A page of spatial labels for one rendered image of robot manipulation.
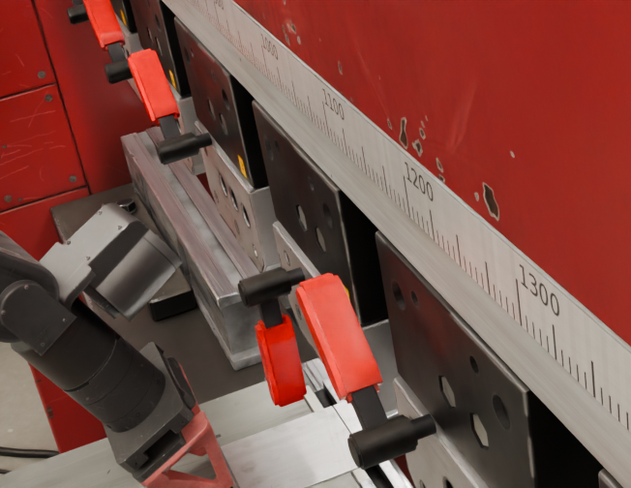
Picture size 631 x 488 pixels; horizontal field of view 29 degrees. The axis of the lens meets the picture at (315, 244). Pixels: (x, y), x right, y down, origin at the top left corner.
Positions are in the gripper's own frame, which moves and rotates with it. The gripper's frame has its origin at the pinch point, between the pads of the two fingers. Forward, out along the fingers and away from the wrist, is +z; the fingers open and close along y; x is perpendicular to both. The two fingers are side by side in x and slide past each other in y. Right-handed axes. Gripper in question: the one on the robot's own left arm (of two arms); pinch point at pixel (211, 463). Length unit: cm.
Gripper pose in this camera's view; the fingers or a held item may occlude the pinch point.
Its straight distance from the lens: 98.4
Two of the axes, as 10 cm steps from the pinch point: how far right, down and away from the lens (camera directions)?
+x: -7.4, 6.7, 0.2
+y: -3.4, -4.1, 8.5
